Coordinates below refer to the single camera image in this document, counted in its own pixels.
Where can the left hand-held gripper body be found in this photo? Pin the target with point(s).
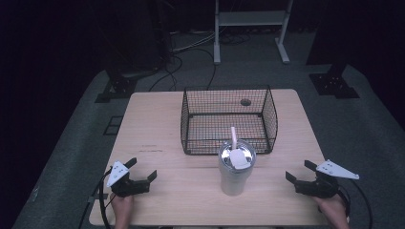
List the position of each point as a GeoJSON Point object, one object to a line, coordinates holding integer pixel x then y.
{"type": "Point", "coordinates": [127, 187]}

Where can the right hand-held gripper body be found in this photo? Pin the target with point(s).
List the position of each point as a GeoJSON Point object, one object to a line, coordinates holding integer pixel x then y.
{"type": "Point", "coordinates": [321, 186]}

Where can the white tumbler with straw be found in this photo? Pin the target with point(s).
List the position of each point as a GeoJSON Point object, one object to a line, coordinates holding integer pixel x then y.
{"type": "Point", "coordinates": [235, 171]}

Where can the person's left hand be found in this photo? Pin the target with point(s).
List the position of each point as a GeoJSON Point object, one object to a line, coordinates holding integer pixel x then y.
{"type": "Point", "coordinates": [122, 208]}

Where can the person's right hand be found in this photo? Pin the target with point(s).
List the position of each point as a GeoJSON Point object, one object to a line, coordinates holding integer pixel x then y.
{"type": "Point", "coordinates": [333, 211]}

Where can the black floor tape square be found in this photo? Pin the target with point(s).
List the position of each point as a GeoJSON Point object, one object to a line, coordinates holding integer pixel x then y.
{"type": "Point", "coordinates": [113, 125]}

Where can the black stand base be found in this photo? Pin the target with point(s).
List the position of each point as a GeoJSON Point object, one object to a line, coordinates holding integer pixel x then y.
{"type": "Point", "coordinates": [119, 87]}
{"type": "Point", "coordinates": [332, 84]}

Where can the white metal desk frame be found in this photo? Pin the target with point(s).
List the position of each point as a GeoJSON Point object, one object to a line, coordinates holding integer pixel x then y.
{"type": "Point", "coordinates": [251, 17]}

